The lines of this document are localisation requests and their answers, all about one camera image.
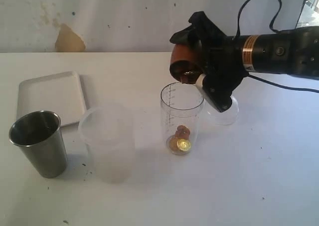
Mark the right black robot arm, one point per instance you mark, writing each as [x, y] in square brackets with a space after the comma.
[292, 52]

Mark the stainless steel cup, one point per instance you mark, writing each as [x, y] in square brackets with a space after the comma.
[38, 136]

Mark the clear dome lid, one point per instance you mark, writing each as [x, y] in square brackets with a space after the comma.
[225, 118]

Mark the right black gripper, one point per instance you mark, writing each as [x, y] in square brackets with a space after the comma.
[224, 69]

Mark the gold coins and cork pieces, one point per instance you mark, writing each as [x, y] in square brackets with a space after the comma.
[179, 143]

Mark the white square tray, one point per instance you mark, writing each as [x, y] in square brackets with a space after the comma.
[60, 93]

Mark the clear plastic shaker cup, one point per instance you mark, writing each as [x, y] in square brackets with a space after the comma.
[181, 104]

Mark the brown wooden cup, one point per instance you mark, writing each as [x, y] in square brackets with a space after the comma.
[186, 63]

